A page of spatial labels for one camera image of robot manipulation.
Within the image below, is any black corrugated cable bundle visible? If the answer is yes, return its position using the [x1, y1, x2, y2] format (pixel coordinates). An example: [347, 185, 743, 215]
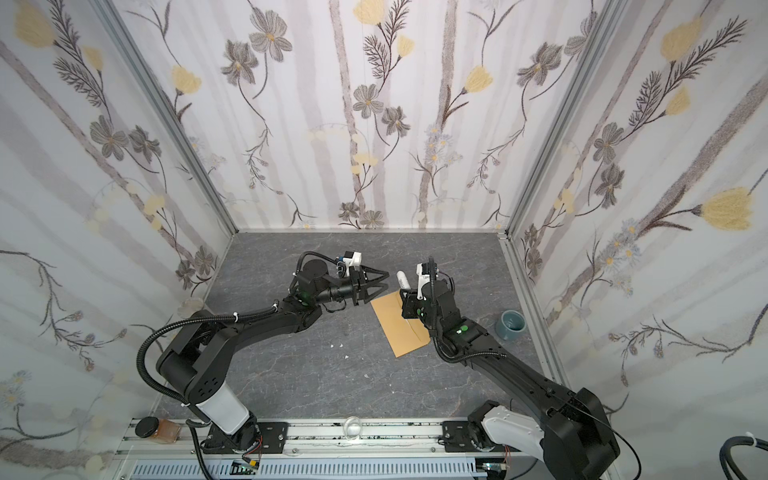
[718, 434, 768, 480]

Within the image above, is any brown jar black lid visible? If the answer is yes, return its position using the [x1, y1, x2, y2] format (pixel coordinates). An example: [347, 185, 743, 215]
[134, 416, 181, 444]

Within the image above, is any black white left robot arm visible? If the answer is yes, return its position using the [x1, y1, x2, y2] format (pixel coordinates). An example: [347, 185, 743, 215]
[136, 251, 389, 453]

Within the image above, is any teal ceramic cup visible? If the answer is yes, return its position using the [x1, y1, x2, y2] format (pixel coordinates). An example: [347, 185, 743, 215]
[494, 310, 527, 341]

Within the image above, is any white vented cable duct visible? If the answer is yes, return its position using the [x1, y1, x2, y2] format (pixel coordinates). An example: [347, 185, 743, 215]
[128, 458, 487, 480]

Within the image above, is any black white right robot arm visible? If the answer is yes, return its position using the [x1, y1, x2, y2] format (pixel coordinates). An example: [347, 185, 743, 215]
[397, 259, 626, 479]

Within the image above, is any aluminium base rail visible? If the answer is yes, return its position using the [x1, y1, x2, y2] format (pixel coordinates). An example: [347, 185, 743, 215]
[114, 407, 541, 475]

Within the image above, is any aluminium corner frame post right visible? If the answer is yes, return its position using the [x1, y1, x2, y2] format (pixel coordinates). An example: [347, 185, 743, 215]
[505, 0, 631, 236]

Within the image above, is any aluminium corner frame post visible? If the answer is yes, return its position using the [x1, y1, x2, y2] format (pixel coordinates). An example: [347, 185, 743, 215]
[89, 0, 239, 237]
[505, 0, 631, 236]

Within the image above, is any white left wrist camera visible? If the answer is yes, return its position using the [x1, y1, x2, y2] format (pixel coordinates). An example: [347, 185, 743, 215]
[336, 251, 362, 278]

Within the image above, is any white glue stick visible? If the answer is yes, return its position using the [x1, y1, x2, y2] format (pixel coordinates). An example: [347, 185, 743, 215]
[396, 271, 411, 290]

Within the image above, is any clear glass dome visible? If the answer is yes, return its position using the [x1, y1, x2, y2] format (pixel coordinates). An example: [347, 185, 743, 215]
[342, 416, 363, 440]

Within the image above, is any aluminium corner frame post left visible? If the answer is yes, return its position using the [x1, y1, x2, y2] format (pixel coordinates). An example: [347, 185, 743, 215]
[89, 0, 239, 237]

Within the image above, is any tan paper envelope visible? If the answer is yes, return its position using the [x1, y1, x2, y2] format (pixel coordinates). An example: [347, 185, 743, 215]
[371, 292, 430, 358]

